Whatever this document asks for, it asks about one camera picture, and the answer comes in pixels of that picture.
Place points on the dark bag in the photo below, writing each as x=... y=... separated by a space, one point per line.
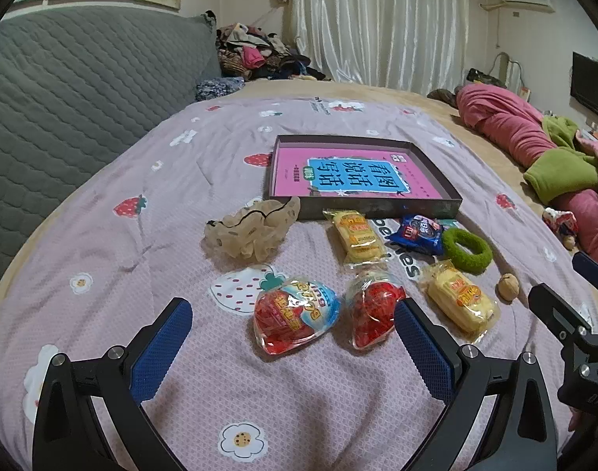
x=483 y=77

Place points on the black television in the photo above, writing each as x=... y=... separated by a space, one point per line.
x=593 y=86

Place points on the blue patterned cloth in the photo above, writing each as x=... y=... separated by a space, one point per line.
x=218 y=88

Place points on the pink strawberry printed blanket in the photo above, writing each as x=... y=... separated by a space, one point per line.
x=181 y=196

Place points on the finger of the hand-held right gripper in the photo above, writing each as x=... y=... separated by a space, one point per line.
x=556 y=311
x=593 y=266

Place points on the beige organza scrunchie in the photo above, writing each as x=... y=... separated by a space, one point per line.
x=250 y=230

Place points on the white radiator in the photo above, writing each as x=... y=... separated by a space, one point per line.
x=511 y=71

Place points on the pink quilt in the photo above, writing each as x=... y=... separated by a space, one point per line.
x=510 y=127

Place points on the blue cookie packet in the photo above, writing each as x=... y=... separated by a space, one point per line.
x=419 y=233

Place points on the patterned pink cloth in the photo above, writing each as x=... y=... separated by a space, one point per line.
x=595 y=149

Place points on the pink book with blue label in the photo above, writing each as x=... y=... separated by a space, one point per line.
x=299 y=171

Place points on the grey quilted headboard cover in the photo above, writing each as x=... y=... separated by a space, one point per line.
x=73 y=88

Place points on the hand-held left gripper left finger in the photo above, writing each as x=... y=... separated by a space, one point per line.
x=161 y=348

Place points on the beige bed sheet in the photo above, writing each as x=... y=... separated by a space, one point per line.
x=480 y=157

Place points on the green blanket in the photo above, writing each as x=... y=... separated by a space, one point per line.
x=564 y=169

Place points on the white curtain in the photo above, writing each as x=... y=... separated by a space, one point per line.
x=377 y=19

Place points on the small doll toy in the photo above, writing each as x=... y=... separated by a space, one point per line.
x=560 y=223

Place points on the walnut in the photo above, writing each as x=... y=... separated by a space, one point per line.
x=508 y=288

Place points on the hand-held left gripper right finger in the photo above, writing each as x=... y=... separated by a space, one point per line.
x=421 y=348

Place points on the yellow cake packet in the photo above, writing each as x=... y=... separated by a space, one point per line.
x=358 y=238
x=461 y=299

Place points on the brown cloth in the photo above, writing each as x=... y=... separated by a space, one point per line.
x=441 y=95

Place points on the red jelly packet blue label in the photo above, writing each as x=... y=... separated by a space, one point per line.
x=294 y=316

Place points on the pile of clothes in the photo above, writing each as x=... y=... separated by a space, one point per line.
x=259 y=54

